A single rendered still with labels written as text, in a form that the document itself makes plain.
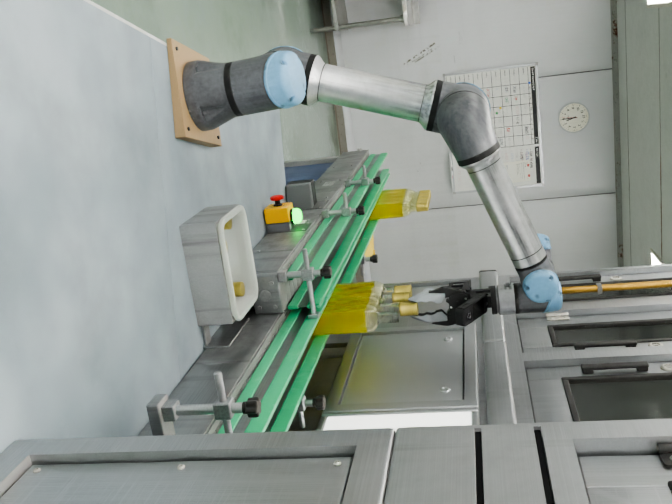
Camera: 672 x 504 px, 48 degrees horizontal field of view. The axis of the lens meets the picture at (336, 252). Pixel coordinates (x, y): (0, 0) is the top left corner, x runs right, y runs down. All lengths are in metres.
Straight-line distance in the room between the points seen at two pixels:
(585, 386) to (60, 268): 1.19
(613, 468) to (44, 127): 0.87
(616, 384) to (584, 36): 6.04
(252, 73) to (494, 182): 0.55
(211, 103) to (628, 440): 1.10
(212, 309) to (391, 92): 0.62
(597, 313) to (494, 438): 1.40
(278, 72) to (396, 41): 6.05
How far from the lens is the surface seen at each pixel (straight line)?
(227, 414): 1.15
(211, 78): 1.63
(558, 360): 1.91
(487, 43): 7.59
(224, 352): 1.61
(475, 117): 1.60
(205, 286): 1.59
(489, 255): 7.94
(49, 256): 1.14
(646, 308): 2.24
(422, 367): 1.85
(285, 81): 1.59
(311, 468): 0.85
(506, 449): 0.83
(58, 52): 1.24
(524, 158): 7.71
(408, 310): 1.86
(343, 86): 1.72
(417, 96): 1.71
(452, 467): 0.81
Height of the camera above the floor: 1.35
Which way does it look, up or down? 11 degrees down
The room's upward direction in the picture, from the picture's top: 85 degrees clockwise
